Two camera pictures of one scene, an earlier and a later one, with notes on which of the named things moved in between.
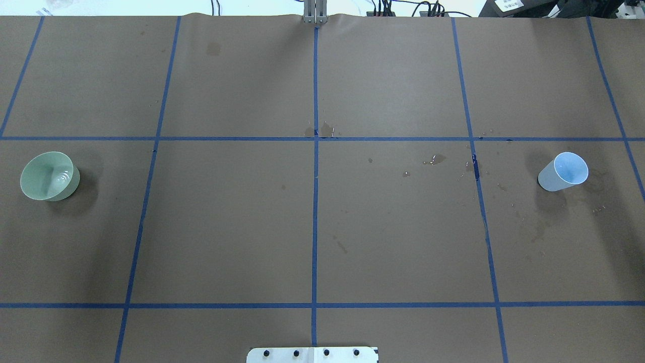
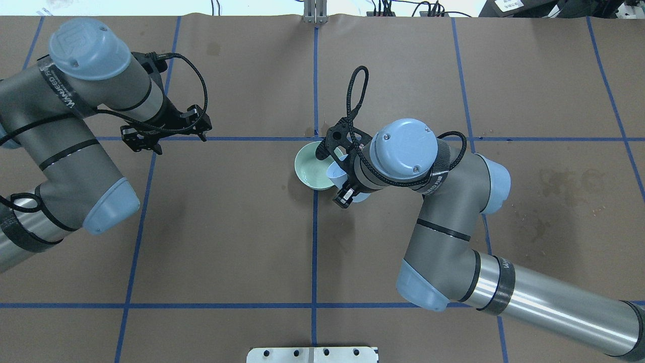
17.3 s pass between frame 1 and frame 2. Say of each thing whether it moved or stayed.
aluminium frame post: stayed
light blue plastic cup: moved
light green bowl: moved
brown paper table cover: stayed
